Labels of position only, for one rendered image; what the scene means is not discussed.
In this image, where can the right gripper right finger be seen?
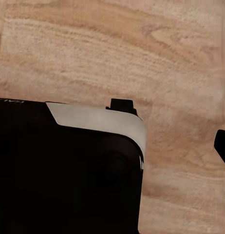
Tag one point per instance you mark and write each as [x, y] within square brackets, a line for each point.
[219, 143]

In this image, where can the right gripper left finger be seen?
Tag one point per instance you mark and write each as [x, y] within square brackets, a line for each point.
[9, 147]

